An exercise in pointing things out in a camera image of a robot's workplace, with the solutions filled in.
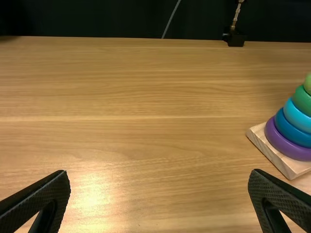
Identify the wooden peg base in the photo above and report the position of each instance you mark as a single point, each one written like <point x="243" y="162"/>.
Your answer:
<point x="279" y="160"/>

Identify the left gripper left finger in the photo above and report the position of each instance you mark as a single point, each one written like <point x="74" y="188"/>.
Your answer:
<point x="36" y="197"/>

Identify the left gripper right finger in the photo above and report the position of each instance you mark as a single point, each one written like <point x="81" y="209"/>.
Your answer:
<point x="272" y="194"/>

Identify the black clamp stand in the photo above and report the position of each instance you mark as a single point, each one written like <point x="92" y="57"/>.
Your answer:
<point x="235" y="40"/>

